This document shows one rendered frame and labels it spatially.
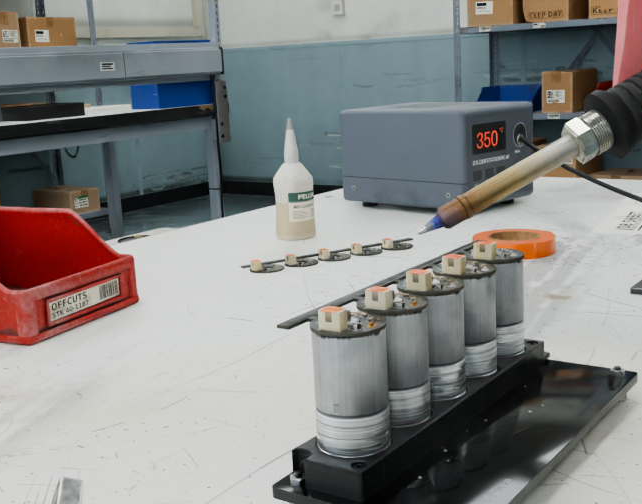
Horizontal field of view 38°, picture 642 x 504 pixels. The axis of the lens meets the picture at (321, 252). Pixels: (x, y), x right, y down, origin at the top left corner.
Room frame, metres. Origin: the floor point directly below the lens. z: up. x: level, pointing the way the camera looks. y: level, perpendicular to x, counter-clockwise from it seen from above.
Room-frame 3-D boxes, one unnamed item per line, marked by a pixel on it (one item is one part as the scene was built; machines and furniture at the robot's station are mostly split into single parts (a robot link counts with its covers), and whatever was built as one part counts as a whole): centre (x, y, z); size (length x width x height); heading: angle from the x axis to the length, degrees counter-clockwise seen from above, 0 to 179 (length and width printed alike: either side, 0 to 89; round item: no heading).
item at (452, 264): (0.35, -0.05, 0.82); 0.01 x 0.01 x 0.01; 55
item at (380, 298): (0.31, -0.02, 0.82); 0.01 x 0.01 x 0.01; 55
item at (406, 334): (0.31, -0.02, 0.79); 0.02 x 0.02 x 0.05
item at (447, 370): (0.34, -0.04, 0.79); 0.02 x 0.02 x 0.05
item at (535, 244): (0.67, -0.14, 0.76); 0.06 x 0.06 x 0.01
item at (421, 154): (0.91, -0.12, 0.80); 0.15 x 0.12 x 0.10; 44
